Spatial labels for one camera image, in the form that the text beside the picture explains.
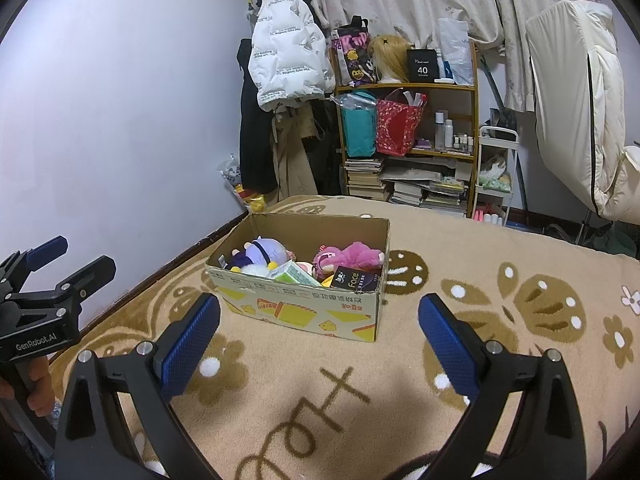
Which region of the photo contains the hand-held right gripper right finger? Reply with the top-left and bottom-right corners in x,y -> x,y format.
417,292 -> 588,480

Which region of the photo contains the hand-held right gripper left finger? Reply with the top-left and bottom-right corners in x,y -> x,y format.
54,292 -> 221,480

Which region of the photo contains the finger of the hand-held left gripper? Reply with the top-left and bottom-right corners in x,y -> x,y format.
0,235 -> 69,293
30,255 -> 117,306

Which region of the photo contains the black tissue pack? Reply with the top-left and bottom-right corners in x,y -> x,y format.
330,265 -> 383,293

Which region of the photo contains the printed cardboard box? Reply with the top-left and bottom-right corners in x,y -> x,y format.
205,211 -> 392,345

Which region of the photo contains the purple plush doll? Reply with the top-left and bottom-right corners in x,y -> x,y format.
222,237 -> 296,276

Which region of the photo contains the pink plush bear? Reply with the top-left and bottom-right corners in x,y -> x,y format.
312,241 -> 386,281

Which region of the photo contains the green tissue pack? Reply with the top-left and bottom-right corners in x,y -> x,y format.
272,260 -> 323,288

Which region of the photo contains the person's left hand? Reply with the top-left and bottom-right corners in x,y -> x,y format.
0,355 -> 57,417

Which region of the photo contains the pile of books and papers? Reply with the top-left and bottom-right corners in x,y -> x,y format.
380,157 -> 473,213

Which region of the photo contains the yellow red packet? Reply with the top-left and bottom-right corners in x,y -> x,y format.
235,185 -> 268,213

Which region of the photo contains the pale green bag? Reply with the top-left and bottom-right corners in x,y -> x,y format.
479,157 -> 512,192

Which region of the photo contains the clear plastic bag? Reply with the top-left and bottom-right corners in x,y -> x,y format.
217,155 -> 243,191

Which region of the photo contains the stack of books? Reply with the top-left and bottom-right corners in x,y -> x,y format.
344,156 -> 391,202

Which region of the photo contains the white rolling cart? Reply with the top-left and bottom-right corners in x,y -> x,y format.
472,125 -> 518,226

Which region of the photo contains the beige trench coat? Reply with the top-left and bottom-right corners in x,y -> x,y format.
270,100 -> 321,198

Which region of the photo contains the black coat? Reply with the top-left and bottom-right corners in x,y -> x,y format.
237,37 -> 278,195

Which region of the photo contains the red gift bag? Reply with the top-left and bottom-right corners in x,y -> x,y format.
376,89 -> 428,157

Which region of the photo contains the teal bag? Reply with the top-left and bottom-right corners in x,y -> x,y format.
340,91 -> 378,157

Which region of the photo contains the wooden shelf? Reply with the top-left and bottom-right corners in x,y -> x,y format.
332,40 -> 481,218

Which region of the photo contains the black cardboard box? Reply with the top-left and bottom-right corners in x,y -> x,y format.
406,49 -> 441,82

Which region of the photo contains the cream padded chair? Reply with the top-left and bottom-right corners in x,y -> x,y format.
525,0 -> 640,223

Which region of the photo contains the blonde wig head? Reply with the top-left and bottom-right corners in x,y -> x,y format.
367,34 -> 413,83

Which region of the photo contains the white plastic bag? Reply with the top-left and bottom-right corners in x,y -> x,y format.
437,17 -> 473,86

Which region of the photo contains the white puffer jacket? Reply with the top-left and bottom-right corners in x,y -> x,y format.
248,0 -> 337,112

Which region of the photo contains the black patterned tote bag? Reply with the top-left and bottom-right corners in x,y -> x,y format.
330,17 -> 381,86

